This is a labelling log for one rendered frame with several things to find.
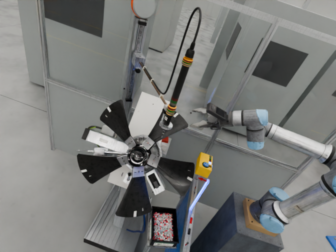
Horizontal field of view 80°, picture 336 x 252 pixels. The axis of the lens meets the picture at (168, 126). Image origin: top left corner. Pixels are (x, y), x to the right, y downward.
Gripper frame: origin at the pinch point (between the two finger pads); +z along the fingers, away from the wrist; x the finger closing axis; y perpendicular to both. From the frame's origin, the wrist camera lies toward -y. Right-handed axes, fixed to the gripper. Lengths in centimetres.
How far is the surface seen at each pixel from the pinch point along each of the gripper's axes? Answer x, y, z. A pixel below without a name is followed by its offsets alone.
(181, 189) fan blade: -32.5, 25.9, 10.2
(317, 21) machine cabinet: 229, 144, -97
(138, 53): 50, -6, 46
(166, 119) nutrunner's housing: -5.3, -7.8, 10.2
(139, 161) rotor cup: -23.5, 7.7, 31.0
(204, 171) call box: -13, 56, 7
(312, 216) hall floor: -5, 277, -89
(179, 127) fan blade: -0.2, 10.9, 11.4
